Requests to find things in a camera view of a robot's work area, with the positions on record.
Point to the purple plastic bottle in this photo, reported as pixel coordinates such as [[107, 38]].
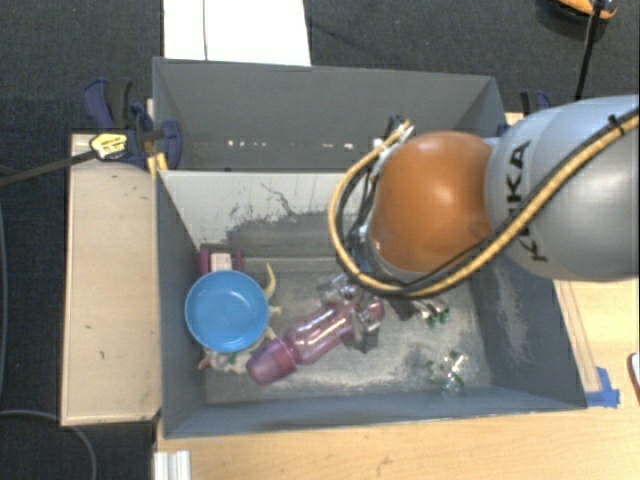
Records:
[[315, 335]]

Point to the pale wood flat board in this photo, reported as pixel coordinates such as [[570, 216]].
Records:
[[110, 288]]

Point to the purple and pink toy block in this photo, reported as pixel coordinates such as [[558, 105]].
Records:
[[220, 260]]

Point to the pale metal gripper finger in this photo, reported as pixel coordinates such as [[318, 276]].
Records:
[[367, 340], [339, 290]]

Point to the blue plastic bowl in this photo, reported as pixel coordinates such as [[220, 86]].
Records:
[[225, 310]]

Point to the grey metal bin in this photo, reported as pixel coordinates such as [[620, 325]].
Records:
[[320, 118]]

